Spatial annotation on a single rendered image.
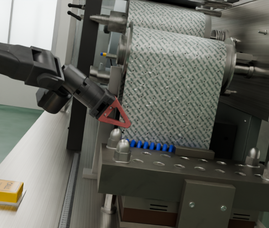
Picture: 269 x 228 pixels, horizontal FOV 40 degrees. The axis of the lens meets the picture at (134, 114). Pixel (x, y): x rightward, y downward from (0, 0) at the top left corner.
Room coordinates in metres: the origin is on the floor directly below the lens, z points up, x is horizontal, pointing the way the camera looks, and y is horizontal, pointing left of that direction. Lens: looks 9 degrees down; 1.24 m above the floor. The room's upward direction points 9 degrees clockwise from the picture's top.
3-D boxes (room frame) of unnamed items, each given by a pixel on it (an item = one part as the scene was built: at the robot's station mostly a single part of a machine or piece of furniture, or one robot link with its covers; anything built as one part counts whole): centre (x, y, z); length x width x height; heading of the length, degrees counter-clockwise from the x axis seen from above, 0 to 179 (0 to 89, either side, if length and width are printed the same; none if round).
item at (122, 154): (0.72, 0.01, 1.05); 0.04 x 0.04 x 0.04
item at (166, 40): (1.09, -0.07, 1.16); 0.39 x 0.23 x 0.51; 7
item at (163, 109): (0.90, -0.08, 1.11); 0.23 x 0.01 x 0.18; 97
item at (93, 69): (0.97, 0.12, 1.18); 0.04 x 0.02 x 0.04; 7
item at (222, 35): (1.23, -0.22, 1.33); 0.07 x 0.07 x 0.07; 7
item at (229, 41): (0.98, -0.21, 1.25); 0.15 x 0.01 x 0.15; 7
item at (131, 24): (0.95, 0.04, 1.25); 0.15 x 0.01 x 0.15; 7
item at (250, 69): (0.98, -0.25, 1.25); 0.07 x 0.04 x 0.04; 97
